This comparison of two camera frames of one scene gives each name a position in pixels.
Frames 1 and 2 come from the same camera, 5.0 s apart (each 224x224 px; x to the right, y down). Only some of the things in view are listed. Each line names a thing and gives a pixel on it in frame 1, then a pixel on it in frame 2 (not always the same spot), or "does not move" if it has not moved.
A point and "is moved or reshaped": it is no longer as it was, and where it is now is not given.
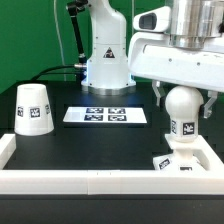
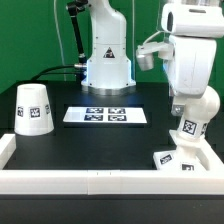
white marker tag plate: x=106 y=114 does not move
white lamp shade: x=33 y=114 does not move
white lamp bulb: x=184 y=104 is moved or reshaped
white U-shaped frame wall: x=206 y=181 does not move
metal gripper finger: x=158 y=90 -> x=178 y=106
